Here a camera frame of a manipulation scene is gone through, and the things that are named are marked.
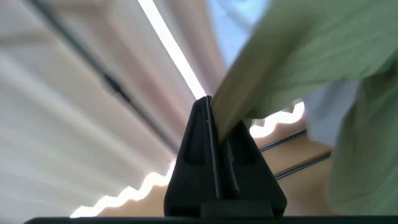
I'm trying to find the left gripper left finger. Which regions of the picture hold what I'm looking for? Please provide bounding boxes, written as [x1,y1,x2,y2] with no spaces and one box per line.
[164,95,222,217]

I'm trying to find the pale grey shorts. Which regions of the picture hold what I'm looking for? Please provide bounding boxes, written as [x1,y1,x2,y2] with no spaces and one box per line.
[206,0,362,147]

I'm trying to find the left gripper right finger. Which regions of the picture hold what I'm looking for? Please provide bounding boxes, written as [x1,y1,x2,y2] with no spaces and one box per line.
[219,119,287,217]

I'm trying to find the green garment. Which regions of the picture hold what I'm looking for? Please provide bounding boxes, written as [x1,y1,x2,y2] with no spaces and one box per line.
[211,0,398,215]

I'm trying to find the beige curtain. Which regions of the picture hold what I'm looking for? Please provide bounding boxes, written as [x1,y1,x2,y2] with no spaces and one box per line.
[0,0,308,219]

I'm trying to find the black clothes rack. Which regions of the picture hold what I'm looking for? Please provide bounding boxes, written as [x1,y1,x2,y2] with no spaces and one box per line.
[29,0,332,181]

